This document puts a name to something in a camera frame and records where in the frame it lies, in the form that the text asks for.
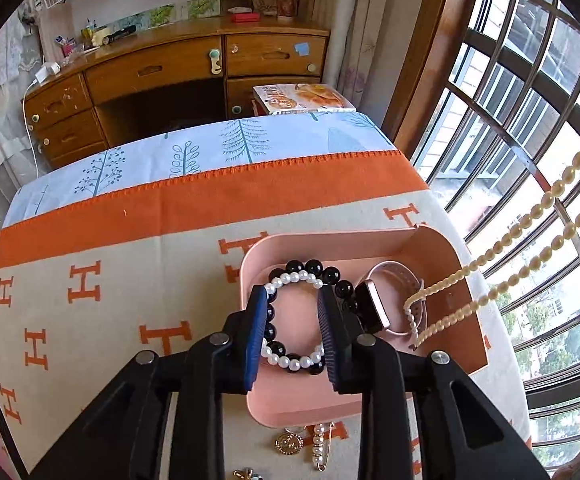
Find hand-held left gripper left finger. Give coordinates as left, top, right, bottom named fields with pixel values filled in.
left=30, top=285, right=271, bottom=480

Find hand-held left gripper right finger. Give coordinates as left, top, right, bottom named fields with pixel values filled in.
left=317, top=287, right=551, bottom=480

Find pink plastic tray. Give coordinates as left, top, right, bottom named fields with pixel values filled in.
left=239, top=225, right=489, bottom=428

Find white pearl bracelet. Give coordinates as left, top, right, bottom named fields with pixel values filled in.
left=261, top=270, right=327, bottom=370

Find black bead bracelet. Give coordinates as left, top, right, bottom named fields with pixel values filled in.
left=261, top=258, right=361, bottom=377

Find long cream pearl necklace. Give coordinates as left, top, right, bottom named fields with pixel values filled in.
left=404, top=121, right=580, bottom=350

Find pearl hair pin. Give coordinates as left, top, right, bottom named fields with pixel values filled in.
left=311, top=422, right=335, bottom=472

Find window grille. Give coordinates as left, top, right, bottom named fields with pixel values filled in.
left=410, top=0, right=580, bottom=461

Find pink smartwatch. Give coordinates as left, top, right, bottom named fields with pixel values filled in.
left=355, top=260, right=427, bottom=350

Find round gold pendant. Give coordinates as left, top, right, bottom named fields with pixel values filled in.
left=275, top=430, right=305, bottom=456

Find orange patterned blanket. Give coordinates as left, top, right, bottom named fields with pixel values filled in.
left=0, top=150, right=533, bottom=480

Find blue tree print sheet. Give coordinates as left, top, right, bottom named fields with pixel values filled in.
left=0, top=111, right=398, bottom=228

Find floral curtain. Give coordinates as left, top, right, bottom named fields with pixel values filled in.
left=315, top=0, right=421, bottom=126

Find wooden desk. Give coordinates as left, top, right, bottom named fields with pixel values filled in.
left=23, top=14, right=331, bottom=171

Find black flashlight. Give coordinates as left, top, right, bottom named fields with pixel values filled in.
left=104, top=26, right=138, bottom=45

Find white charger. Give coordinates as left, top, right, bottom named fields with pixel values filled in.
left=34, top=62, right=61, bottom=83

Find white charger cable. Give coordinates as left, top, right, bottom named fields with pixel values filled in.
left=22, top=77, right=40, bottom=178

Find green leaf wall stickers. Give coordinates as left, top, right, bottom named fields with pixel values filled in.
left=104, top=0, right=221, bottom=36

